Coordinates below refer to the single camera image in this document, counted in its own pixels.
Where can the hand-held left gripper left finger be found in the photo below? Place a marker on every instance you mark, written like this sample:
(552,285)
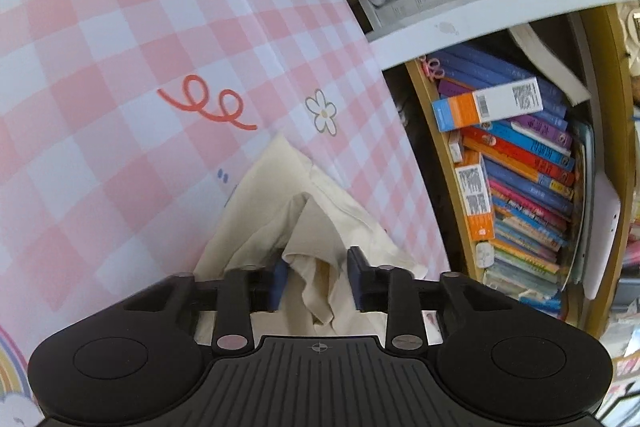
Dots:
(280,279)

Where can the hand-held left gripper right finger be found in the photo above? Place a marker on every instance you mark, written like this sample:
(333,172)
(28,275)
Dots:
(356,277)

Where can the cream t-shirt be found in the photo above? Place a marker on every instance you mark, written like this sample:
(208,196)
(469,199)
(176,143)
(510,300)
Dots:
(280,187)

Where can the white orange carton box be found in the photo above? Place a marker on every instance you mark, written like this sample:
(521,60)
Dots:
(480,104)
(475,202)

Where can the small white box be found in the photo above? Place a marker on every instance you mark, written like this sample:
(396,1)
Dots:
(455,149)

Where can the row of colourful books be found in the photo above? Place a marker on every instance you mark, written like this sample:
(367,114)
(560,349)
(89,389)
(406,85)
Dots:
(525,157)

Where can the pink looped clip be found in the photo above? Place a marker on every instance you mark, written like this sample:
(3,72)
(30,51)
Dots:
(432,69)

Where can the pink checked table mat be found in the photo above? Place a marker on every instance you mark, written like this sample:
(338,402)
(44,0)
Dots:
(125,57)

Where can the white cardboard box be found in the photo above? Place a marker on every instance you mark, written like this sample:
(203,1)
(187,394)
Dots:
(425,2)

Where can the white paperback book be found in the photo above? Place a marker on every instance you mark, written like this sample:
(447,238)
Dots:
(545,62)

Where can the wooden bookshelf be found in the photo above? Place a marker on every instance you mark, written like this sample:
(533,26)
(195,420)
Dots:
(605,97)

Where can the white shelf frame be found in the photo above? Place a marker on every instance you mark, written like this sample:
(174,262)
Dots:
(500,9)

